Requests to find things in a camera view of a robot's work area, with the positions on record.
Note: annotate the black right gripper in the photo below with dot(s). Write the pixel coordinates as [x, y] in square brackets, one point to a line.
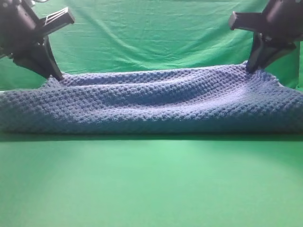
[281, 20]

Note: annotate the green backdrop cloth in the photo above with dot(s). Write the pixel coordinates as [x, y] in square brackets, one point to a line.
[138, 35]

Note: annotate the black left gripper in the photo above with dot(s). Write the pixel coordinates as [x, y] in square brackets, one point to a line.
[24, 36]

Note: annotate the blue waffle-weave towel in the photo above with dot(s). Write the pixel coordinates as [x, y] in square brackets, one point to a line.
[215, 99]

